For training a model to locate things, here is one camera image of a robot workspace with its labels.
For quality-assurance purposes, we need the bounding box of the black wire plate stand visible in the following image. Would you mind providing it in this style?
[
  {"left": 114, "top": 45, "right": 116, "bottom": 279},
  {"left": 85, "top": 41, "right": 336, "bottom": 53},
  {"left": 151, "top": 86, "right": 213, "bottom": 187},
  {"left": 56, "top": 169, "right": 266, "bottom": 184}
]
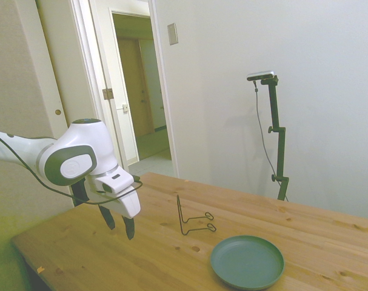
[{"left": 176, "top": 194, "right": 217, "bottom": 236}]

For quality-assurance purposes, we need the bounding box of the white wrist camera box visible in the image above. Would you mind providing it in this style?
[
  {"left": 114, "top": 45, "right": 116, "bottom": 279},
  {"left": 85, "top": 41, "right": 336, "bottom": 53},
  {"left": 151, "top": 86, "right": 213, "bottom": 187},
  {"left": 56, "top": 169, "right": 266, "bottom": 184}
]
[{"left": 92, "top": 171, "right": 135, "bottom": 195}]

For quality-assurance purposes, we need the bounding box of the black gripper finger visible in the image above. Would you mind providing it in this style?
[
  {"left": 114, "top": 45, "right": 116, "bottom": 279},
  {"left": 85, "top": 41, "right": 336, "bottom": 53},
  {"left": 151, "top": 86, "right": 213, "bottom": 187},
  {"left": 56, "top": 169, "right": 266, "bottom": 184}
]
[
  {"left": 122, "top": 215, "right": 136, "bottom": 241},
  {"left": 99, "top": 205, "right": 116, "bottom": 230}
]

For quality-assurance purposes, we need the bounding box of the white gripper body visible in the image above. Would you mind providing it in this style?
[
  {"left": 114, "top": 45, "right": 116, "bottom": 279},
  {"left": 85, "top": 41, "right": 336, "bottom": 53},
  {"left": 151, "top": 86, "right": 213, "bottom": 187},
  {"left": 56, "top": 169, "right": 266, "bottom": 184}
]
[{"left": 85, "top": 177, "right": 141, "bottom": 218}]

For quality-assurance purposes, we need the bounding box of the silver exterior camera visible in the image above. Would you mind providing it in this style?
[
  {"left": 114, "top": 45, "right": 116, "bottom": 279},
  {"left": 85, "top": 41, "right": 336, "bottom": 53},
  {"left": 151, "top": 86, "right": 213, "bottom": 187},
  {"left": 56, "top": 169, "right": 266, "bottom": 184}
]
[{"left": 246, "top": 70, "right": 276, "bottom": 82}]

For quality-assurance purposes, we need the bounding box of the black camera stand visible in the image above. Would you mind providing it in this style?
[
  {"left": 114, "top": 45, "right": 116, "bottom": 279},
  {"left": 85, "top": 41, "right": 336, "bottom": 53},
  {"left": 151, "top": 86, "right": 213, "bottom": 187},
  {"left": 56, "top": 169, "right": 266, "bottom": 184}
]
[{"left": 260, "top": 75, "right": 290, "bottom": 201}]

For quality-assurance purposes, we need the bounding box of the brown hallway door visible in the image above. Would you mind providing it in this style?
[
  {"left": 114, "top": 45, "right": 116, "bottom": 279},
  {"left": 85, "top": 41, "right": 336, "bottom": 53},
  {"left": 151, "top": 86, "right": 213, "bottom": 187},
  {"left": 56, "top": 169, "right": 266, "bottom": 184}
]
[{"left": 116, "top": 38, "right": 156, "bottom": 137}]

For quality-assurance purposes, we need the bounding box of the white door frame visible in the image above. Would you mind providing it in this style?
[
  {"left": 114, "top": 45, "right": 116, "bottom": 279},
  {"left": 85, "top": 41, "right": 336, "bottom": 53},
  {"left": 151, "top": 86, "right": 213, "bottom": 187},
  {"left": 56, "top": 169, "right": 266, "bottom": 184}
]
[{"left": 69, "top": 0, "right": 180, "bottom": 179}]

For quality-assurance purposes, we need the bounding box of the teal round plate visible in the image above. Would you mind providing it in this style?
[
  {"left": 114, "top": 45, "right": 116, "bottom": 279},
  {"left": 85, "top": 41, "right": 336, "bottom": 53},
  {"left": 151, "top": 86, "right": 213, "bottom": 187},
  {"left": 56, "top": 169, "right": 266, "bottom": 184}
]
[{"left": 210, "top": 235, "right": 285, "bottom": 290}]

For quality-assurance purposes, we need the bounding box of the grey wall switch plate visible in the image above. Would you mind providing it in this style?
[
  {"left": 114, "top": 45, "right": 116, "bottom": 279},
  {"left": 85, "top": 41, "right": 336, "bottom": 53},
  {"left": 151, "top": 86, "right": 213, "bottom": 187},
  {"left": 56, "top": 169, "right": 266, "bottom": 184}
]
[{"left": 167, "top": 22, "right": 179, "bottom": 46}]

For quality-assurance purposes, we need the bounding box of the cream sliding door panel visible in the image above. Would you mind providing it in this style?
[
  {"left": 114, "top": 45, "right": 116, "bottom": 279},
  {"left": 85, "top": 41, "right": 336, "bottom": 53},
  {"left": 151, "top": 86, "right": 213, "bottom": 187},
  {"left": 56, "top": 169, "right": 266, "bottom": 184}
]
[{"left": 35, "top": 0, "right": 95, "bottom": 140}]

